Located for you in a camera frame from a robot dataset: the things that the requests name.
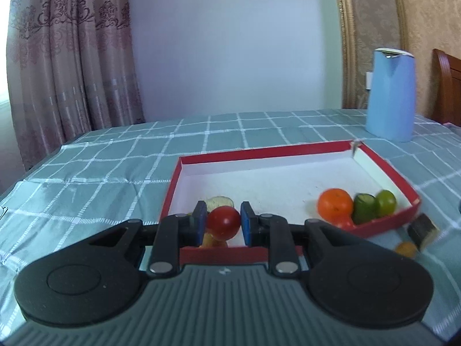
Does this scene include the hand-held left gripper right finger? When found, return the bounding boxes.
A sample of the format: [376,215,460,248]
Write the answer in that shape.
[240,201,361,278]

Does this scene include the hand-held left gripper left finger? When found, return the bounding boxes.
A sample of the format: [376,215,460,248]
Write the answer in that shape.
[88,201,209,278]

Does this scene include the yellow-brown longan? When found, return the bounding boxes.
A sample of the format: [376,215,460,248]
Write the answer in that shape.
[200,232,229,249]

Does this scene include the round eggplant piece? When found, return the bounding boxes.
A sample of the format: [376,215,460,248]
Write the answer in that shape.
[205,195,234,214]

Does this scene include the red cardboard box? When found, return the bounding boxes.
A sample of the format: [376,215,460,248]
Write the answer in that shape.
[159,140,420,265]

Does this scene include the orange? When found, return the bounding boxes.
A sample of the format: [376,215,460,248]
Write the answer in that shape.
[318,188,354,223]

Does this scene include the cucumber piece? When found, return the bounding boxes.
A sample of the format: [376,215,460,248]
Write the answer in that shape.
[352,193,379,225]

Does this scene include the green cherry tomato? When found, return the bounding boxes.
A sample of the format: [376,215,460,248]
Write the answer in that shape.
[375,190,397,218]

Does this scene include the teal checked tablecloth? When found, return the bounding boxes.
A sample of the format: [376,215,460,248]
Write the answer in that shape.
[0,109,461,336]

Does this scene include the small tan fruit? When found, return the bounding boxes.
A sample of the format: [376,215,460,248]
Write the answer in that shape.
[394,241,418,258]

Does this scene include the angular dark eggplant piece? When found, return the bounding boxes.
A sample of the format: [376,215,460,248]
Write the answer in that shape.
[407,213,440,252]

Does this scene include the blue kettle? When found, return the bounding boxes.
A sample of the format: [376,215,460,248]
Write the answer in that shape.
[365,48,416,143]

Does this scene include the pink patterned curtain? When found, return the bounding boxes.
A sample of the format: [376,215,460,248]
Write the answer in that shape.
[6,0,145,172]

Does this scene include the wooden chair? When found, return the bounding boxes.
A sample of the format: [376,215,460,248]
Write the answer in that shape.
[432,48,461,127]

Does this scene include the gold framed damask panel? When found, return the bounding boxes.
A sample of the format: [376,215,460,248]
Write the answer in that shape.
[333,0,461,116]

